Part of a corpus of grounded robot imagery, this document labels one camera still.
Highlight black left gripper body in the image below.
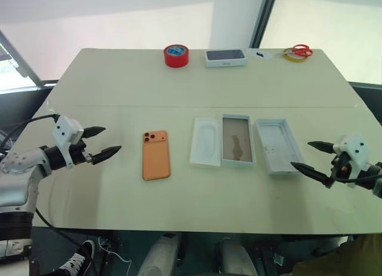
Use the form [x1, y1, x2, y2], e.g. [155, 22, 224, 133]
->
[69, 138, 96, 167]

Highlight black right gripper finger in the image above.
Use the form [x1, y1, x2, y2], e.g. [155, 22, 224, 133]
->
[307, 140, 335, 154]
[289, 161, 334, 188]

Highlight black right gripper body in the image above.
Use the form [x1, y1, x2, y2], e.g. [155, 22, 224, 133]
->
[329, 151, 352, 182]

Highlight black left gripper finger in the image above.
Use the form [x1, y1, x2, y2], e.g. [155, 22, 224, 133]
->
[82, 126, 107, 139]
[91, 145, 123, 165]

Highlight white phone box lid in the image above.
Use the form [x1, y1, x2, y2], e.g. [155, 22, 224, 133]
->
[254, 118, 306, 177]

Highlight open phone box base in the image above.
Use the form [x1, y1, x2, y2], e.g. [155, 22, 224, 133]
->
[220, 114, 257, 168]

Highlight closed white phone box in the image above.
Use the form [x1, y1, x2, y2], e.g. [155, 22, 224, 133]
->
[204, 48, 249, 69]

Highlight orange smartphone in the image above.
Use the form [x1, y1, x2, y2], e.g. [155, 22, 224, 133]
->
[141, 130, 172, 182]

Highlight olive green cloth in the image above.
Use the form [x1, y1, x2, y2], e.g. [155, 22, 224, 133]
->
[290, 234, 382, 276]

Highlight yellow tape roll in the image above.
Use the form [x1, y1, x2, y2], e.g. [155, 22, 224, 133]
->
[283, 48, 309, 63]

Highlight white moulded tray insert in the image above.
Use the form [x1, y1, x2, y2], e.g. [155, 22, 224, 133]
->
[189, 117, 224, 167]

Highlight black sneaker white laces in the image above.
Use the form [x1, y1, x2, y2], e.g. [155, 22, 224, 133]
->
[56, 239, 96, 276]

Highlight red tape roll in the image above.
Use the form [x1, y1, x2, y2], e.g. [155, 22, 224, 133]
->
[162, 44, 191, 69]

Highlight grey rounded robot leg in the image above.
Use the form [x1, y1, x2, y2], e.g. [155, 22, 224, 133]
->
[214, 238, 259, 276]
[136, 232, 183, 276]

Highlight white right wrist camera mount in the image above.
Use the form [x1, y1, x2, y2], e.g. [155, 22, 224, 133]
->
[333, 133, 371, 189]

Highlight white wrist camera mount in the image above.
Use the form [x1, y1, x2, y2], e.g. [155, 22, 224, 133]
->
[53, 115, 85, 171]
[333, 133, 371, 189]

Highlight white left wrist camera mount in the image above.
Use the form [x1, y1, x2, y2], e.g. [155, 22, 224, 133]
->
[53, 115, 85, 171]

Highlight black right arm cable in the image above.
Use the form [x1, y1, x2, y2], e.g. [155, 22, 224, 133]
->
[330, 165, 382, 186]

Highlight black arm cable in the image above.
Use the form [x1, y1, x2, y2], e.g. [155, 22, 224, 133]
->
[0, 114, 90, 260]
[330, 165, 382, 186]

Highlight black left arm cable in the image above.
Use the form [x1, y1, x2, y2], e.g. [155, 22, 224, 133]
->
[0, 114, 90, 260]

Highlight red handled scissors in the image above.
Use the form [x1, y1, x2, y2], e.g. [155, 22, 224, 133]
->
[283, 44, 314, 60]

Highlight grey slanted window frame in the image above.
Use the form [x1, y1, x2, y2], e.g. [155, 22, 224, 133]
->
[0, 29, 58, 89]

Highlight thin white cable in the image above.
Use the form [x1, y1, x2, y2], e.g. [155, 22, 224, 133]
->
[99, 242, 133, 271]

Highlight dark window frame post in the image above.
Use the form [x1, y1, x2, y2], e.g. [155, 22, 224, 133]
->
[248, 0, 280, 50]

